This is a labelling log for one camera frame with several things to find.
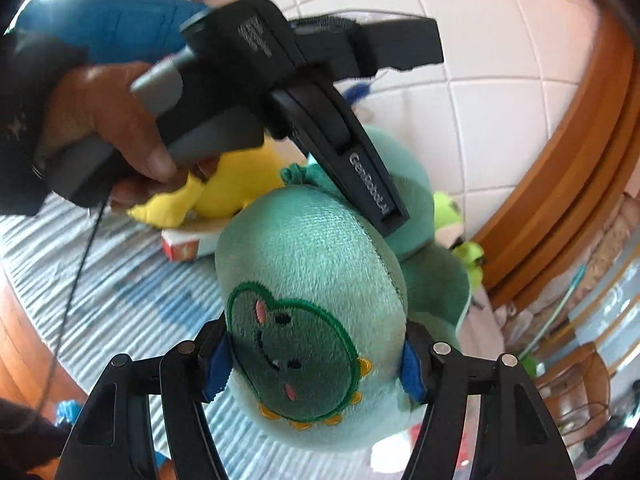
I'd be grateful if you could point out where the green dinosaur plush toy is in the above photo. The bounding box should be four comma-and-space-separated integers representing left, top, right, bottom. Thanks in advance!
215, 127, 472, 452

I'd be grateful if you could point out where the black left sleeve forearm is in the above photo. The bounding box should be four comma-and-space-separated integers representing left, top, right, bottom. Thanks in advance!
0, 30, 87, 216

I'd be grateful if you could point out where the person's left hand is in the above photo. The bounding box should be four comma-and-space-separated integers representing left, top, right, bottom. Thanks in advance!
35, 62, 189, 210

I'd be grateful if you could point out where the green broom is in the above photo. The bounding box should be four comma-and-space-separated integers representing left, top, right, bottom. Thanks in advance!
518, 264, 587, 378

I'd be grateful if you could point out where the wooden chair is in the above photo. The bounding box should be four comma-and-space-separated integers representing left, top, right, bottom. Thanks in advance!
534, 342, 611, 448

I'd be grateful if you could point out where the yellow striped plush toy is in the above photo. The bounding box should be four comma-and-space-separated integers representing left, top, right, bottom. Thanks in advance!
127, 139, 285, 229

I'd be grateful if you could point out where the blue plastic storage crate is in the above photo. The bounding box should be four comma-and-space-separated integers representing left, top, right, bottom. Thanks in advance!
11, 0, 208, 64

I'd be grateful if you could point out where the red white cardboard box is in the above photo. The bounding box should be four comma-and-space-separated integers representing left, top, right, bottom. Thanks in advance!
160, 218, 231, 262

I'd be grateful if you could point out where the striped white tablecloth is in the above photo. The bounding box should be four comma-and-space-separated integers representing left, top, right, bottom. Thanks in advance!
1, 198, 393, 479

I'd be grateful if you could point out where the green frog plush toy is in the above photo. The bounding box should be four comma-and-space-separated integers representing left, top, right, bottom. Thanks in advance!
433, 192, 485, 292

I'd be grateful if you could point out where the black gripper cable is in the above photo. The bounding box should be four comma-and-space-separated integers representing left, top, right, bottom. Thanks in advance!
34, 199, 110, 421

